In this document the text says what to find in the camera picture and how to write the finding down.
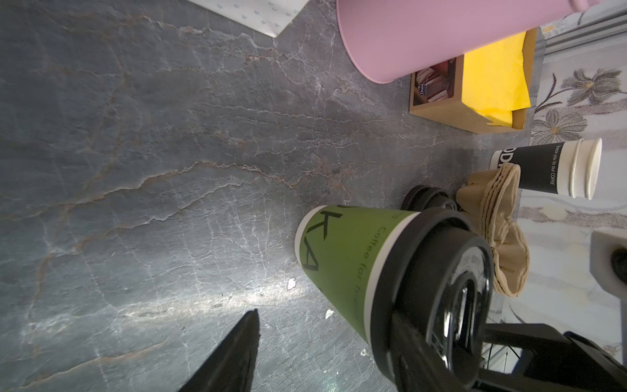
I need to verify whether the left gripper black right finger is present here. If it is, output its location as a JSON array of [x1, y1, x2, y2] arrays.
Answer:
[[390, 310, 467, 392]]

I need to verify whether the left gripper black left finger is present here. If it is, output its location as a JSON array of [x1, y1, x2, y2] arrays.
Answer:
[[179, 310, 261, 392]]

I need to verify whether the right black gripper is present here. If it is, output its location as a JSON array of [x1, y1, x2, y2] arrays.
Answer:
[[472, 323, 626, 391]]

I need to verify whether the green paper cup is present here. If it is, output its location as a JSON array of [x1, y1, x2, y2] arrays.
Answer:
[[295, 205, 418, 346]]

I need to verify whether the white patterned paper bag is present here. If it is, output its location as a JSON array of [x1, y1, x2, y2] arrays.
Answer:
[[190, 0, 309, 38]]

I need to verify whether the black cup lid stack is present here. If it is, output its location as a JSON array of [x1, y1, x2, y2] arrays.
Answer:
[[400, 185, 458, 212]]

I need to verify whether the brown pulp cup carrier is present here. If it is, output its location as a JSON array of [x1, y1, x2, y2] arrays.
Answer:
[[456, 163, 530, 298]]

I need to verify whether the black paper cup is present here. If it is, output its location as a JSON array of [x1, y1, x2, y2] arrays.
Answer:
[[489, 138, 603, 200]]

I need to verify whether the brown cardboard napkin box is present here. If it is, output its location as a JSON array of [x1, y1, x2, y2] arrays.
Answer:
[[409, 28, 537, 134]]

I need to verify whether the yellow napkins stack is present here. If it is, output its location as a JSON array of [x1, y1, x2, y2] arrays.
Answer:
[[461, 33, 531, 127]]

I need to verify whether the pink cup holder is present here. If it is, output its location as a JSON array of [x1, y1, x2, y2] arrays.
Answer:
[[336, 0, 595, 84]]

